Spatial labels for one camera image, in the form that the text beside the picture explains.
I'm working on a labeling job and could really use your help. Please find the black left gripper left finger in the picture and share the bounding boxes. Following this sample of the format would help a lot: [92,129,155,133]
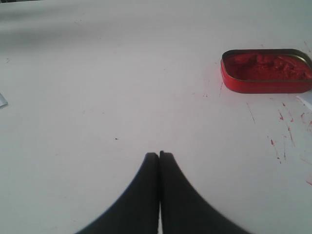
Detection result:
[78,153,159,234]

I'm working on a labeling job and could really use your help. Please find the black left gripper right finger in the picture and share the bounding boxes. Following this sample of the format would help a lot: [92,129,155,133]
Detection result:
[159,151,248,234]

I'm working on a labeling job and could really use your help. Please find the white paper sheet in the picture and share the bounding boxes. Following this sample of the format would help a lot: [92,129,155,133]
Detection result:
[296,90,312,110]

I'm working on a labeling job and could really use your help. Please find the red ink paste tin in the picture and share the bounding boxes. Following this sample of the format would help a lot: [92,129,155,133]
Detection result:
[221,49,312,94]

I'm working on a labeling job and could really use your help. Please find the small grey tape piece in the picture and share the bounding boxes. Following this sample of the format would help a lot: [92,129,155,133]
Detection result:
[0,94,8,108]

